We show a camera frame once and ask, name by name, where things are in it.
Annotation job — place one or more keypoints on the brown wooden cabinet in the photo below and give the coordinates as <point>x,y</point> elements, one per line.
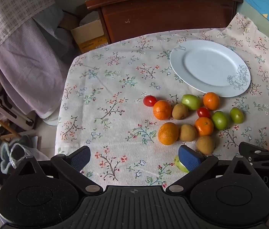
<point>163,16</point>

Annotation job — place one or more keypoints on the checked cloth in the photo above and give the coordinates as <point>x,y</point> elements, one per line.
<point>10,12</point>

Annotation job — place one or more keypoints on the cardboard box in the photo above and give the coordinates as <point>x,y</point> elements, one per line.
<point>90,37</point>

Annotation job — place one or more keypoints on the brown kiwi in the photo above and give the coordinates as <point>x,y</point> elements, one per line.
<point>205,144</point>
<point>188,132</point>
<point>180,111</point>

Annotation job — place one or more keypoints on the white plate with flower print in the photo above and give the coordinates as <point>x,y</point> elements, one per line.
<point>208,66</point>

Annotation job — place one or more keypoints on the green jujube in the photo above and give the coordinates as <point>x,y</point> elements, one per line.
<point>180,165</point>
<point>219,120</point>
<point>236,115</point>
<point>191,101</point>

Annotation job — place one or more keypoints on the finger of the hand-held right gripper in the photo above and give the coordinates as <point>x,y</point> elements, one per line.
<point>256,149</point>
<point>268,162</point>

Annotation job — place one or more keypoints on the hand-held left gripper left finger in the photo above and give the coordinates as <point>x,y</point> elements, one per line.
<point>80,158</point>

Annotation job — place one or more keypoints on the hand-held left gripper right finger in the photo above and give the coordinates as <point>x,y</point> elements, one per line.
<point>189,158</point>

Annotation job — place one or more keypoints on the floral tablecloth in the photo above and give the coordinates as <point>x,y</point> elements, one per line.
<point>115,95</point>

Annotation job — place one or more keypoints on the lavender waffle cloth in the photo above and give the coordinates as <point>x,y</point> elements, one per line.
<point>32,71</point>

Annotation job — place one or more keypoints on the red cherry tomato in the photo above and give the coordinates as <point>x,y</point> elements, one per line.
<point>150,100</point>
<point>204,112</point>

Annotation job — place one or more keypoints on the white round base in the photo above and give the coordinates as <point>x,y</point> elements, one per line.
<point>50,120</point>

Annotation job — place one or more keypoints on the clear plastic bag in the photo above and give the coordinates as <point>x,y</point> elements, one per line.
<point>23,153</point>

